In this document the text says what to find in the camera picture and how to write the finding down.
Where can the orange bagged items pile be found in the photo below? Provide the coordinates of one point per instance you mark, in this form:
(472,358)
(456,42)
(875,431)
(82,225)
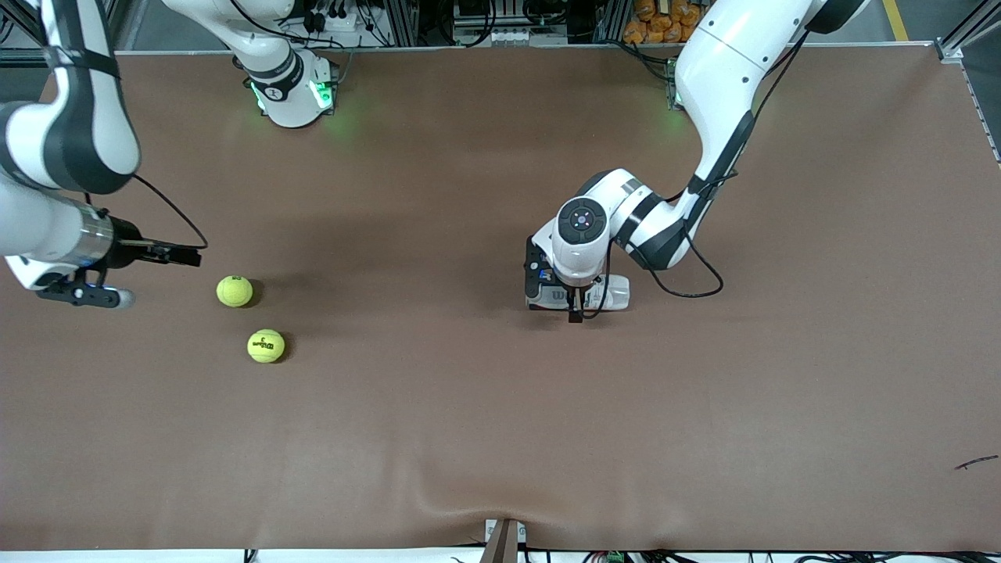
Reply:
(661,23)

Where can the Wilson tennis ball can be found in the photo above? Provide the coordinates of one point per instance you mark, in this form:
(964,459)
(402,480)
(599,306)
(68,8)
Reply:
(618,291)

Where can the aluminium frame profile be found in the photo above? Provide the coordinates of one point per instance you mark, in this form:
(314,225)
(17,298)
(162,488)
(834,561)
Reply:
(966,31)

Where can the green terminal connector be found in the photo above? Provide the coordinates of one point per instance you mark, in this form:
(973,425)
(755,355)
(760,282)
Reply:
(614,557)

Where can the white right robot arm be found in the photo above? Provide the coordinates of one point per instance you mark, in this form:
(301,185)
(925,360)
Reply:
(70,133)

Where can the yellow Wilson tennis ball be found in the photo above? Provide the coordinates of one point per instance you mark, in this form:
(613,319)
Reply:
(235,291)
(266,346)

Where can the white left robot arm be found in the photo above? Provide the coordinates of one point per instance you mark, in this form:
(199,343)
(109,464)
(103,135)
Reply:
(719,86)

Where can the small dark twig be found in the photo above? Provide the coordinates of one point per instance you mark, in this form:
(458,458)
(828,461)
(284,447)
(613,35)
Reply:
(976,463)

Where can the brown table mat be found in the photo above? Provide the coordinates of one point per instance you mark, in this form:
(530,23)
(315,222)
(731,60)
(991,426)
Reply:
(500,430)

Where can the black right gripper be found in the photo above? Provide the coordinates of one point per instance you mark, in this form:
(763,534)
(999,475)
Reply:
(125,234)

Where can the white power strip black plugs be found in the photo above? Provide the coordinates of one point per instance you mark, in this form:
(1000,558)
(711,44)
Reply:
(336,19)

